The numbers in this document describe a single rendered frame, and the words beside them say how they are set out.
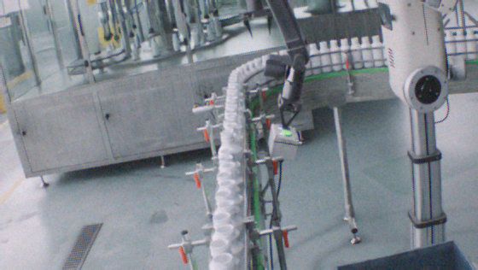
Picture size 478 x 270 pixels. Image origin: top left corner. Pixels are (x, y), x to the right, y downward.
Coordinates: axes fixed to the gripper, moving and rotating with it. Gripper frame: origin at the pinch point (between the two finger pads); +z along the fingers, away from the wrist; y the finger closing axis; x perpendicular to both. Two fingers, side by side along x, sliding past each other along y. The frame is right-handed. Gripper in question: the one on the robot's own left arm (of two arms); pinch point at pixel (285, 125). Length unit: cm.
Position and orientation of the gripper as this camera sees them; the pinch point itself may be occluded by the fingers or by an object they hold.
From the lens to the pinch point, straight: 173.0
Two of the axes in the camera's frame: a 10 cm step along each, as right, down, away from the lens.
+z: -1.7, 9.3, 3.2
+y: -0.1, 3.2, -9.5
